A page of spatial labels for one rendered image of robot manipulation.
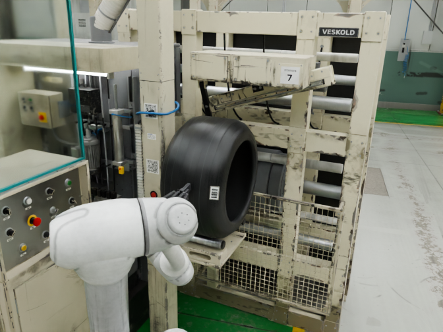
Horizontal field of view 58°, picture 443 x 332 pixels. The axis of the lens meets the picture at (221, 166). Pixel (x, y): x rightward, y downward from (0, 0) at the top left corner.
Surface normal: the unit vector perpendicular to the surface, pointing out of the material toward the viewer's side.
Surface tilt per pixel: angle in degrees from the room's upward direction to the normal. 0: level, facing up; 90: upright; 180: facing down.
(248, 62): 90
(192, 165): 60
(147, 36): 90
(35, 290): 90
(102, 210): 18
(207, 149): 45
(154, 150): 90
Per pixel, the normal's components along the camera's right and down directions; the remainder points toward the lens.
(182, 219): 0.46, -0.21
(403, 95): -0.25, 0.32
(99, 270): 0.21, 0.63
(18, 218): 0.92, 0.15
